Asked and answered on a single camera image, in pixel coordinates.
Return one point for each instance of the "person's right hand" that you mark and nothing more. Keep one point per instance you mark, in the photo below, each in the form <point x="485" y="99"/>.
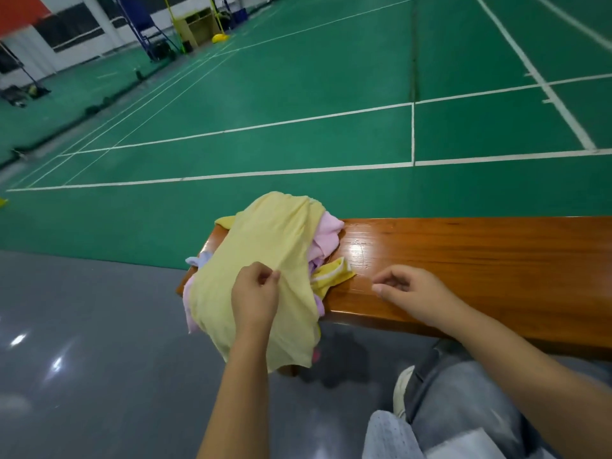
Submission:
<point x="416" y="293"/>

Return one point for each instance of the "person's left hand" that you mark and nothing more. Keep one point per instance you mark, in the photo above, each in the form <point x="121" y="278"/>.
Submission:
<point x="255" y="299"/>

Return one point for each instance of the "pale yellow towel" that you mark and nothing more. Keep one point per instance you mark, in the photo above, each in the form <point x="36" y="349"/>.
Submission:
<point x="268" y="234"/>

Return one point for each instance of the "white blue towel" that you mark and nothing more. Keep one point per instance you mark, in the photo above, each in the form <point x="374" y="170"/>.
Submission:
<point x="197" y="261"/>

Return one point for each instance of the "yellow white striped cloth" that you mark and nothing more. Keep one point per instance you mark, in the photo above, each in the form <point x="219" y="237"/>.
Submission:
<point x="332" y="272"/>

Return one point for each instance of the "light pink towel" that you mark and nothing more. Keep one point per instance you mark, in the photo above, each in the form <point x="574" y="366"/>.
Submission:
<point x="327" y="234"/>

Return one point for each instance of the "person's left forearm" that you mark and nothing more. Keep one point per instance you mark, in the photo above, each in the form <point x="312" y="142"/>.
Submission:
<point x="237" y="401"/>

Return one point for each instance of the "person's right forearm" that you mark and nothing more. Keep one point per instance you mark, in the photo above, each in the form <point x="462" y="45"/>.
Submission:
<point x="535" y="377"/>

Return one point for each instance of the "person's white shoe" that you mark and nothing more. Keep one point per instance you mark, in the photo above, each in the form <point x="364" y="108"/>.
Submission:
<point x="403" y="392"/>

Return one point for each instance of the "person's grey trousers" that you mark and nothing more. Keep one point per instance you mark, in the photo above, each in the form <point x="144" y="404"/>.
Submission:
<point x="478" y="396"/>

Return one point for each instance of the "brown wooden bench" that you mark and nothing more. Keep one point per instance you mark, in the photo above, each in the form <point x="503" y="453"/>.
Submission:
<point x="478" y="272"/>

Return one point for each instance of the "blue umpire chair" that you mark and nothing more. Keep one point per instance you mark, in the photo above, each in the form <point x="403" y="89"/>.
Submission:
<point x="139" y="19"/>

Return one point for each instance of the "yellow net post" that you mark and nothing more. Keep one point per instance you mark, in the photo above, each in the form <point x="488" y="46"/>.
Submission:
<point x="220" y="37"/>

